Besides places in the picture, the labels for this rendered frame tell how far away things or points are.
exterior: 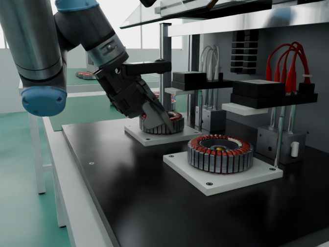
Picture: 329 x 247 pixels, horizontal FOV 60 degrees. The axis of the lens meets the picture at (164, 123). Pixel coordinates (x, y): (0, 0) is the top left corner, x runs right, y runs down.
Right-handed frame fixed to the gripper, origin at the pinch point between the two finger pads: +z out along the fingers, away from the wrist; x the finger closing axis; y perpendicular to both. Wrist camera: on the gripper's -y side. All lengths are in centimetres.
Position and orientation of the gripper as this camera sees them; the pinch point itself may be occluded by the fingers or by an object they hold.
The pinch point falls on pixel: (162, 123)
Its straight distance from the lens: 71.5
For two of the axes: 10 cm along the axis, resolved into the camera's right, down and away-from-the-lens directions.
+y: -7.7, 6.0, -2.2
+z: 4.7, 7.7, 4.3
